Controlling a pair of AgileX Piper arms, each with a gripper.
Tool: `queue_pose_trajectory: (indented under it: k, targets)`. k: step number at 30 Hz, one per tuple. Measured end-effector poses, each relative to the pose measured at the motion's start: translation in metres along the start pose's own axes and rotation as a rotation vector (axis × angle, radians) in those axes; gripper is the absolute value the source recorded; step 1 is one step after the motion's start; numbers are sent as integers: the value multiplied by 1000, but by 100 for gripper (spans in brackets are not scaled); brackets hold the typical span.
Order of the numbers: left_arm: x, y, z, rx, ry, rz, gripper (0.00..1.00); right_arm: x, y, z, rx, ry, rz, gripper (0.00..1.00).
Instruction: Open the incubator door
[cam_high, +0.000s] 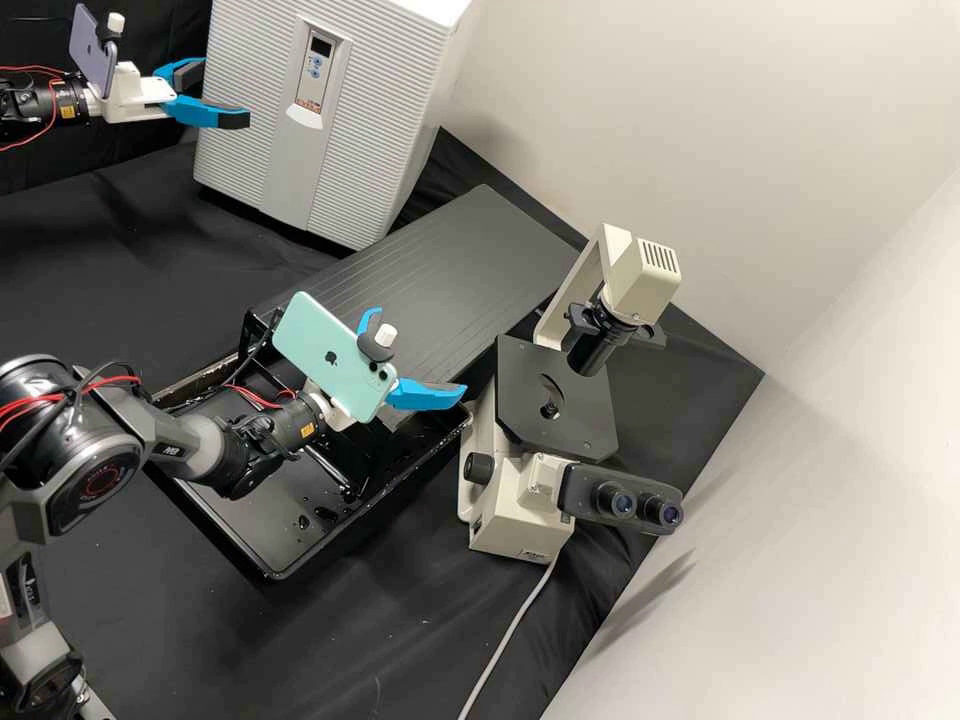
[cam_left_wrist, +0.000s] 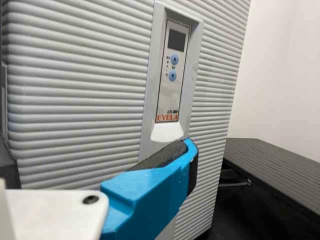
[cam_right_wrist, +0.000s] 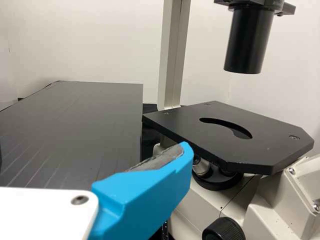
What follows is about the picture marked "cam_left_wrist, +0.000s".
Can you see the incubator door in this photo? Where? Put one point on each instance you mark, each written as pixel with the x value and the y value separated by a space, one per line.
pixel 75 75

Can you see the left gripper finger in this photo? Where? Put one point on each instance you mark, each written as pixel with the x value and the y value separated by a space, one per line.
pixel 150 190

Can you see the black platform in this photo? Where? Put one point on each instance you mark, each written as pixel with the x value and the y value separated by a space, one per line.
pixel 280 170

